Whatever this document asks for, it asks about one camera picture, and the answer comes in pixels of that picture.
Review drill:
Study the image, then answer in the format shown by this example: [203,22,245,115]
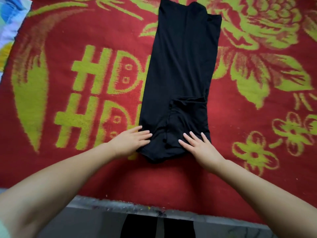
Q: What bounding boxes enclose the person's left hand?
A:
[106,125,153,159]

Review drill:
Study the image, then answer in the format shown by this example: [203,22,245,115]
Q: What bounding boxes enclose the person's right hand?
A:
[178,131,226,173]

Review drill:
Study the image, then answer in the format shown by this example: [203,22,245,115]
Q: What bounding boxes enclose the small black garment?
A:
[136,0,223,164]

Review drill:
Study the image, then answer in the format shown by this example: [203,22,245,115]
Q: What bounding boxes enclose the person's right forearm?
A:
[214,158,317,238]

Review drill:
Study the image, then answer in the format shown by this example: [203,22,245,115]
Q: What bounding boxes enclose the person's left forearm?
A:
[0,145,119,238]

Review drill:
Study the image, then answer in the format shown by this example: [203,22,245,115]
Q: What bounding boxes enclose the white bed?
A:
[0,0,317,238]

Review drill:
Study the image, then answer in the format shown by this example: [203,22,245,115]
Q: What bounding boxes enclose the person's black trousers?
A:
[120,214,197,238]

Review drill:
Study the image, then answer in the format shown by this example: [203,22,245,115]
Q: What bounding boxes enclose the red bedsheet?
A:
[0,0,317,225]

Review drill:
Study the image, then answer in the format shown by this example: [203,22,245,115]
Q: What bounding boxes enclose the colourful patterned pillow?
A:
[0,0,33,82]

